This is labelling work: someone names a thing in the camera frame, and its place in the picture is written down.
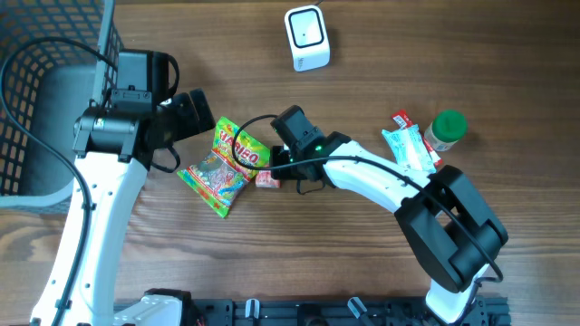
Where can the white barcode scanner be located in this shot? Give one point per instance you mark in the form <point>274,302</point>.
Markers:
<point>307,37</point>

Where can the red stick sachet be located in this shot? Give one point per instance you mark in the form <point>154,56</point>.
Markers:
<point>404,121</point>

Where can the green lid seasoning jar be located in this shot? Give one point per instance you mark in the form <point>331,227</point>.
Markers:
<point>446,129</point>

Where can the green Haribo candy bag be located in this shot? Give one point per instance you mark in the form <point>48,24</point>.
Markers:
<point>218,179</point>

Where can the grey plastic mesh basket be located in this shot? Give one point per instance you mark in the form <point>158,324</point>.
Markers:
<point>48,87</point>

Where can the teal snack packet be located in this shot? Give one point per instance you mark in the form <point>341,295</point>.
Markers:
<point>409,149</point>

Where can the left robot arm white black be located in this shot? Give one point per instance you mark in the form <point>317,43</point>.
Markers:
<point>114,146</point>

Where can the red tissue pack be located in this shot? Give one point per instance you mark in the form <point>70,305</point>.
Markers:
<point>264,179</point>

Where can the black mounting rail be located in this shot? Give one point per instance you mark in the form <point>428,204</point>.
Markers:
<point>404,311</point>

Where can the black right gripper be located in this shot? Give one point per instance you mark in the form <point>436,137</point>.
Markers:
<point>278,162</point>

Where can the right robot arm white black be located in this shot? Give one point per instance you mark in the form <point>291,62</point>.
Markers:
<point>447,223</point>

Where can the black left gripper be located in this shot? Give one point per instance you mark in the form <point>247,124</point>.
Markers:
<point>191,114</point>

